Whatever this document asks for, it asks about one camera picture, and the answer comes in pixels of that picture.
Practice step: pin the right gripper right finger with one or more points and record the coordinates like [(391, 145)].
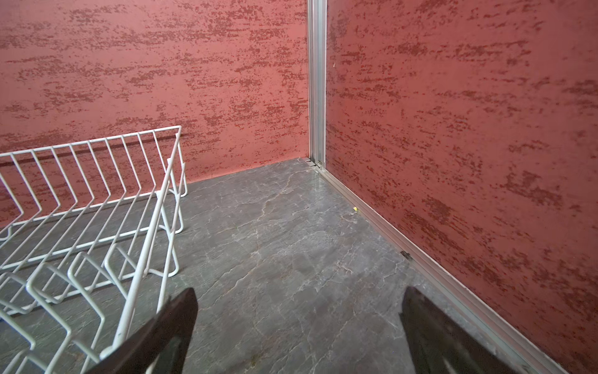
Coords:
[(439, 345)]

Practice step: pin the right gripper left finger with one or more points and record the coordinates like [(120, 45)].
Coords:
[(161, 344)]

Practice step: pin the white wire dish rack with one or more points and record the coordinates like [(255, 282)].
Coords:
[(88, 234)]

